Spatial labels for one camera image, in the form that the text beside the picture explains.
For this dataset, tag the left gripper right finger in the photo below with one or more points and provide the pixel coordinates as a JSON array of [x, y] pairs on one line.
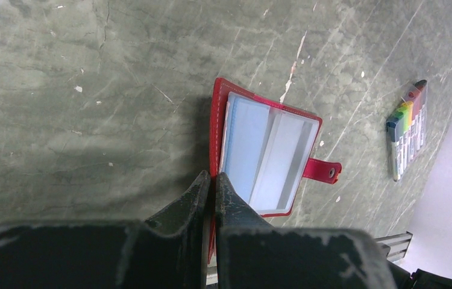
[[251, 253]]

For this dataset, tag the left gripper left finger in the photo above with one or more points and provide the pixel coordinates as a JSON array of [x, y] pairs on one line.
[[163, 251]]

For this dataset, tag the red leather card holder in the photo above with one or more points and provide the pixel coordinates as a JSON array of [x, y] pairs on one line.
[[264, 148]]

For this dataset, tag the pack of coloured markers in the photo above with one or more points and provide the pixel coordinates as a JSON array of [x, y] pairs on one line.
[[406, 129]]

